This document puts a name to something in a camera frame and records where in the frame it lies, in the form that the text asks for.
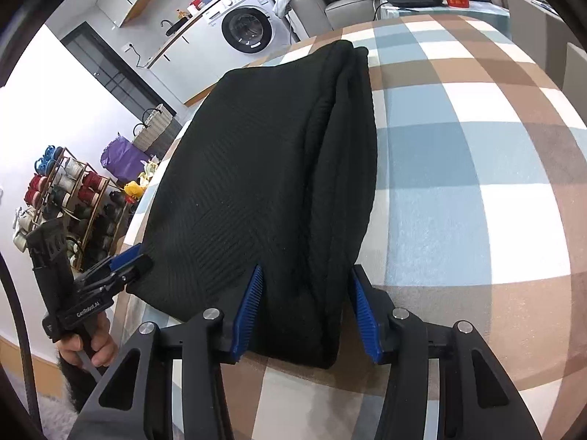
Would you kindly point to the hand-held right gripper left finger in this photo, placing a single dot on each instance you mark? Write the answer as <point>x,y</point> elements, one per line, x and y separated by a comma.
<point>246,311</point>

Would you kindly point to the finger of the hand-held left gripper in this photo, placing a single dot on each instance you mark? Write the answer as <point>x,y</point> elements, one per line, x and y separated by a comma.
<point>137,270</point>
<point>126,256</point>

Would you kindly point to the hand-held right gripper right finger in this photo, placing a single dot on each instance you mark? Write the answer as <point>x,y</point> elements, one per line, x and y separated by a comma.
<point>367,316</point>

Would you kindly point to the black knit sweater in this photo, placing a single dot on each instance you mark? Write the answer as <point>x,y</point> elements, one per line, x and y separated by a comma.
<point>257,169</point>

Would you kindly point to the person's left forearm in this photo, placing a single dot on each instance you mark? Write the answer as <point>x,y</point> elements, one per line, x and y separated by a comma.
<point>80,385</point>

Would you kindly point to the person's left hand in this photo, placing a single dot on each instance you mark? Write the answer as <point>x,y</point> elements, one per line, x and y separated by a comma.
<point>98,346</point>

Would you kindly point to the wooden shoe rack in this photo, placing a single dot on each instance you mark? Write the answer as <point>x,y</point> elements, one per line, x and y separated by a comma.
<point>89,178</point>

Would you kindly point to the purple bag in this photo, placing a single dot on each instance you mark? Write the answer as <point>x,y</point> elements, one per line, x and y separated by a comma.
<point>124,160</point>

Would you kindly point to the woven laundry basket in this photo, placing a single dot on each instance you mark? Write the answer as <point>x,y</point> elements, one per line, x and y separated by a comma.
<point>153,128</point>

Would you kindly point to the checkered tablecloth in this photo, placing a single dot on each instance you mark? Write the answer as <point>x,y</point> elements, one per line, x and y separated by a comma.
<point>458,169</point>

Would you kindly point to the black framed door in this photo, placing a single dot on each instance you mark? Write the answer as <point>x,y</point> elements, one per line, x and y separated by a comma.
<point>105,68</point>

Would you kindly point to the white lower cabinets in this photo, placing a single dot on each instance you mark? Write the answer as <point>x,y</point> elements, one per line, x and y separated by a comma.
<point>183,59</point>

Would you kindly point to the black faucet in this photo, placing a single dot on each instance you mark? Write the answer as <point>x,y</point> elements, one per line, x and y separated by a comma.
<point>167,25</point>

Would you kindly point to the white washing machine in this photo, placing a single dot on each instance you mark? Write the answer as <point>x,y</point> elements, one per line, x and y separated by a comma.
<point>247,23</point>

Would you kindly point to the grey sofa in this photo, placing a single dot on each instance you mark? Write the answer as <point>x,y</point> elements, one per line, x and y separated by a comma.
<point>330,13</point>

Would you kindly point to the side table with teal cloth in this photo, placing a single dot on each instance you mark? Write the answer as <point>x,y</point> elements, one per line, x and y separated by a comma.
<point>486,11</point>

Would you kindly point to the beige low partition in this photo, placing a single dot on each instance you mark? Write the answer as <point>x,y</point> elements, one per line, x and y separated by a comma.
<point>550,23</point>

